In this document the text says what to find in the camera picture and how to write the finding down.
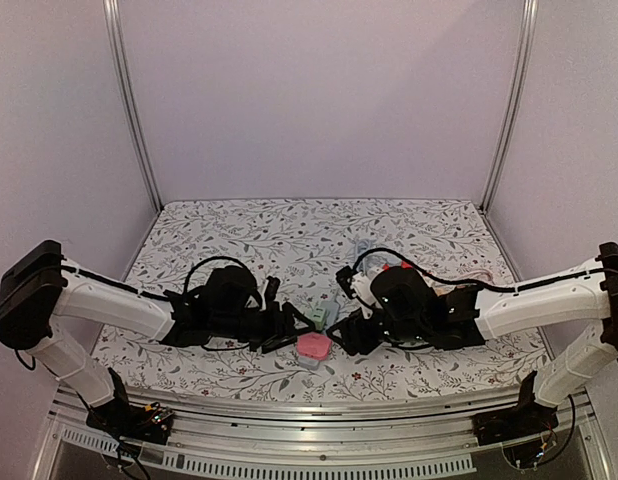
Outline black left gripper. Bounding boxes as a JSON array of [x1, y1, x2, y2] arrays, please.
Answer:
[[211, 302, 316, 356]]

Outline pink plug adapter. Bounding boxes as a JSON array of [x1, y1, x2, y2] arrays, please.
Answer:
[[296, 332, 332, 361]]

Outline grey blue power strip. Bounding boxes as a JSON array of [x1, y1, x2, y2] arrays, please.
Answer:
[[296, 300, 340, 371]]

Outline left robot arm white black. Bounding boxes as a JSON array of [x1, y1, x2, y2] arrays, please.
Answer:
[[0, 240, 315, 434]]

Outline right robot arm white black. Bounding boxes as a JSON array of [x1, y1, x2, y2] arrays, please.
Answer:
[[327, 242, 618, 436]]

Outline light green plug adapter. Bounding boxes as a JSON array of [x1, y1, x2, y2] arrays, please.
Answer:
[[310, 307, 328, 325]]

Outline floral patterned table mat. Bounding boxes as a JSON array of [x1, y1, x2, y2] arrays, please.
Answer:
[[94, 199, 549, 403]]

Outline red cube adapter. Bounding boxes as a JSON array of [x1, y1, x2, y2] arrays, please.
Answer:
[[382, 260, 412, 271]]

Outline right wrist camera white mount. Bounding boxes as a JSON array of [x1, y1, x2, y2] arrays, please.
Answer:
[[335, 266, 376, 319]]

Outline grey coiled power cable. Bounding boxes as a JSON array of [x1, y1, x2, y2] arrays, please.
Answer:
[[349, 239, 390, 274]]

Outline aluminium front rail base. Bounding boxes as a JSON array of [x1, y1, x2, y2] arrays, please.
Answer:
[[38, 387, 610, 476]]

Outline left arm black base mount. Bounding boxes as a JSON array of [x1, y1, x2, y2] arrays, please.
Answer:
[[86, 400, 175, 445]]

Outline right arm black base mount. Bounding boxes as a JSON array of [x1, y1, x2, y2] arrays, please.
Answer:
[[471, 402, 558, 446]]

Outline left aluminium frame post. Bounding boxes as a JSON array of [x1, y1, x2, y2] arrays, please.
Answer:
[[103, 0, 164, 213]]

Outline aluminium frame post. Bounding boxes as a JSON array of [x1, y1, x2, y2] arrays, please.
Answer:
[[103, 0, 164, 213], [479, 0, 539, 217]]

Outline right aluminium frame post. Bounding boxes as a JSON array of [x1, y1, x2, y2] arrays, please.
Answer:
[[479, 0, 539, 217]]

